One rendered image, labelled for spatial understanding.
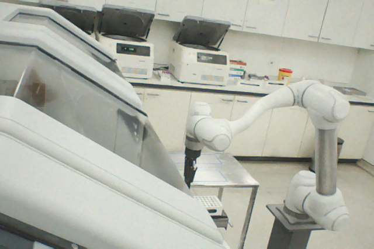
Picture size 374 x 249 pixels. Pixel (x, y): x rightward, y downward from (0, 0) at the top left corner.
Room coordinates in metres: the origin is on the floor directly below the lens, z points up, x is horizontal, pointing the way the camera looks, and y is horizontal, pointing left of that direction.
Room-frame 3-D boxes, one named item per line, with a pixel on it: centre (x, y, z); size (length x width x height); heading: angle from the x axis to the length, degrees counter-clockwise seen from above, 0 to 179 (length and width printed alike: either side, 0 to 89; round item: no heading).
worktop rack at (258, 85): (4.42, -0.64, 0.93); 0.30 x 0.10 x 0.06; 102
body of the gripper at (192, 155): (1.63, -0.05, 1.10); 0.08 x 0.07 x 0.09; 19
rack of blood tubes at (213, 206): (1.65, -0.09, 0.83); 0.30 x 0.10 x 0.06; 110
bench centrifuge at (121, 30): (4.10, 0.78, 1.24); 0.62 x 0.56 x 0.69; 20
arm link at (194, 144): (1.64, -0.05, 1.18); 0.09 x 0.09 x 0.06
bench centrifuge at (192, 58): (4.39, -0.02, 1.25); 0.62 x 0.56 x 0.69; 19
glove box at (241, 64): (4.71, -0.48, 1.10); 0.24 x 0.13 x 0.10; 108
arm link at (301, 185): (1.97, -0.71, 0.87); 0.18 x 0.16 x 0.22; 25
